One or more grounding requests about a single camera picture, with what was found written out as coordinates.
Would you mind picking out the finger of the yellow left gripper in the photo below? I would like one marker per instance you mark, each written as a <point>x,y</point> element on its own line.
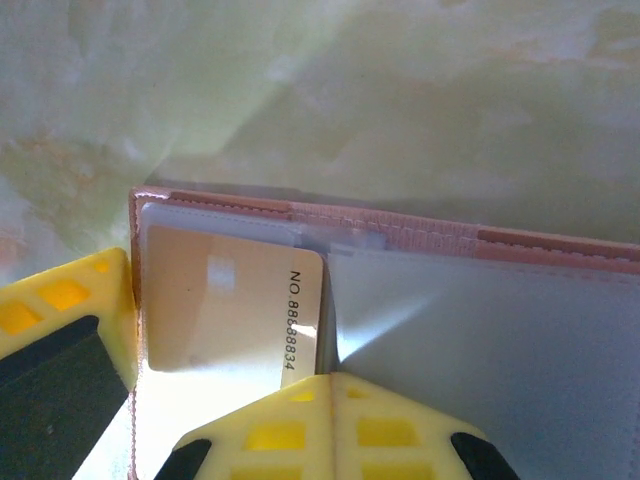
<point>60,340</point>

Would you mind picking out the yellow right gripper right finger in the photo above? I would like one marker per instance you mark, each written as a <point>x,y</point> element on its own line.
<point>390,440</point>

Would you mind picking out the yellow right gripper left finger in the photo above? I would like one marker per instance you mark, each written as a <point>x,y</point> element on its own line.
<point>280,435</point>

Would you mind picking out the gold credit card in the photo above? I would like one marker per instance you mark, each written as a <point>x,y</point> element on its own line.
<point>240,310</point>

